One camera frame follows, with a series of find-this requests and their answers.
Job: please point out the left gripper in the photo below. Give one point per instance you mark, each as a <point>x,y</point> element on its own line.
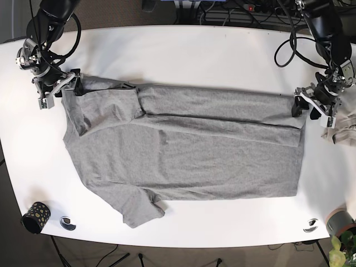
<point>324,105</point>

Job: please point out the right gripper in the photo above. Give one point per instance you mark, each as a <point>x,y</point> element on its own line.
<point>52,83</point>

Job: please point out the beige grey T-shirt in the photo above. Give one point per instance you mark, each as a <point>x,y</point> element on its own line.
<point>344,131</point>

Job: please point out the medium grey T-shirt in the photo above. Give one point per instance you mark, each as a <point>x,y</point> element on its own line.
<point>134,146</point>

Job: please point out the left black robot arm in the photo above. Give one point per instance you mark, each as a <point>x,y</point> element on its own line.
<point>331,43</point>

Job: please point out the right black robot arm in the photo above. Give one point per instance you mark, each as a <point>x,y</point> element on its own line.
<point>45,28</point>

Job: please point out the grey plant pot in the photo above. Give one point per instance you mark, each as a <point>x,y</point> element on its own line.
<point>338,222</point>

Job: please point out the black gold-dotted cup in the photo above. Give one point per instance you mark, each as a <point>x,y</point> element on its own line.
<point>36,218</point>

